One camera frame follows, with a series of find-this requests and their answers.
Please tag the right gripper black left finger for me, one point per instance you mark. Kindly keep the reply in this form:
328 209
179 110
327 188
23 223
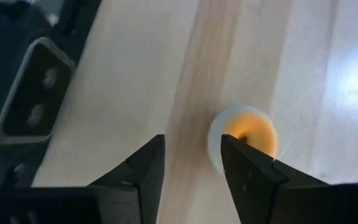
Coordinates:
135 186

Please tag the small white sprinkled donut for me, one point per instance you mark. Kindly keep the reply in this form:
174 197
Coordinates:
253 124

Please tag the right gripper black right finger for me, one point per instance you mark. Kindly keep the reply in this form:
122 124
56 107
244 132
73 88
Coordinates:
250 180

